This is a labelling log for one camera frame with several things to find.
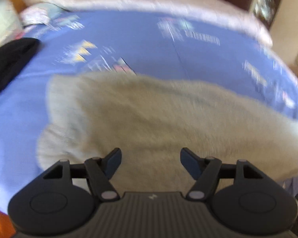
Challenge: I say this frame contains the grey sweatpants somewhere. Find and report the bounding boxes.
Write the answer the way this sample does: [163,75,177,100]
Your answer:
[37,72,298,193]

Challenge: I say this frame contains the black garment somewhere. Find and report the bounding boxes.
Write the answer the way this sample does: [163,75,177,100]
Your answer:
[0,38,41,93]

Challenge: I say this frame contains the small white blue pillow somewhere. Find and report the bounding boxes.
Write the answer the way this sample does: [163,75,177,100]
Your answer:
[20,3,64,26]

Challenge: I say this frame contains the floral pillow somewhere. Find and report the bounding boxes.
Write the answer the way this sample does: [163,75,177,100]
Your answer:
[0,0,23,46]

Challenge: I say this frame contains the white rolled quilt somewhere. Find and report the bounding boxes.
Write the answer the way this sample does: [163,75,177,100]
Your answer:
[23,0,273,47]

